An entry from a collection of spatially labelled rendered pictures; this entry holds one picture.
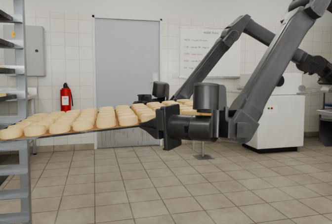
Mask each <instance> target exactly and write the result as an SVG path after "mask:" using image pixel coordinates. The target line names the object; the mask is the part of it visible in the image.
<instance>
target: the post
mask: <svg viewBox="0 0 332 224"><path fill-rule="evenodd" d="M13 8H14V14H20V15H23V23H14V34H15V40H21V41H24V49H15V61H16V66H25V74H16V87H17V91H24V90H25V91H26V99H17V114H18V116H23V115H26V118H27V117H28V116H29V114H28V86H27V57H26V28H25V0H13ZM19 164H28V172H27V174H24V175H20V188H29V196H28V198H27V199H21V211H22V212H26V211H30V219H29V221H28V223H22V224H32V201H31V172H30V143H29V140H27V149H25V150H19Z"/></svg>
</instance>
